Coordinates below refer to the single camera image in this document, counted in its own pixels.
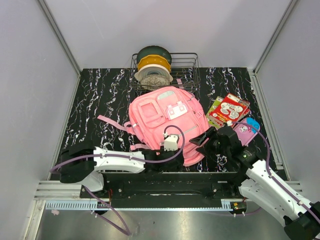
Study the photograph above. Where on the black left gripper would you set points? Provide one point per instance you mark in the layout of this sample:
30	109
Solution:
178	168

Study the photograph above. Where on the dark green plate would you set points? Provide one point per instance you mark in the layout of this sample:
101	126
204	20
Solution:
154	50

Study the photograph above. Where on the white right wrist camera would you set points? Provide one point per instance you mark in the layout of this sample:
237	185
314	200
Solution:
229	123

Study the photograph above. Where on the red middle book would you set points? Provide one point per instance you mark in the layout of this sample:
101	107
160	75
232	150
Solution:
232	115

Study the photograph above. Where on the grey patterned plate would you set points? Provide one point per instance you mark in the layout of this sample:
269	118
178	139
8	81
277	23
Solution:
154	81

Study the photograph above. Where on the aluminium front rail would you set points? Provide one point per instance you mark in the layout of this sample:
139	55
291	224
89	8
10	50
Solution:
59	196

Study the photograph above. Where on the yellow plate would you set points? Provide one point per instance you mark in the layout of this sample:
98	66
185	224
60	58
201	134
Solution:
154	59

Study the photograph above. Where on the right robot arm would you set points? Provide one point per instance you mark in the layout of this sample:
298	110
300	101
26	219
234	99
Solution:
257	182

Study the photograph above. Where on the red top activity book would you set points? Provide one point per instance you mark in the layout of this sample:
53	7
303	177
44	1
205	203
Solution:
232	103

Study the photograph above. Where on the black wire dish rack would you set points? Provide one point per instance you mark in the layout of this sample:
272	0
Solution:
184	70

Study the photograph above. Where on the pink student backpack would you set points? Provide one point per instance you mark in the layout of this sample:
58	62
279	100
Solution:
168	109

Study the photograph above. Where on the pink purple pencil case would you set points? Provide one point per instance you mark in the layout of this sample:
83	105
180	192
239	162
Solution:
246	131

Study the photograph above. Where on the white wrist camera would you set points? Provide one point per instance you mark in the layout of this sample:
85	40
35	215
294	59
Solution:
170	142
229	123

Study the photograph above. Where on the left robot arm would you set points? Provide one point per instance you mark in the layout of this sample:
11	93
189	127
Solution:
85	164

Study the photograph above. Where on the green bottom book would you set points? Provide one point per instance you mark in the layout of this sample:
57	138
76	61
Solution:
213	107

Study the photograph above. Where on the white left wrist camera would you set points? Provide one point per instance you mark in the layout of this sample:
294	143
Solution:
170	142

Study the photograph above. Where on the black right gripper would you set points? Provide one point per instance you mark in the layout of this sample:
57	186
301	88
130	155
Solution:
206	150

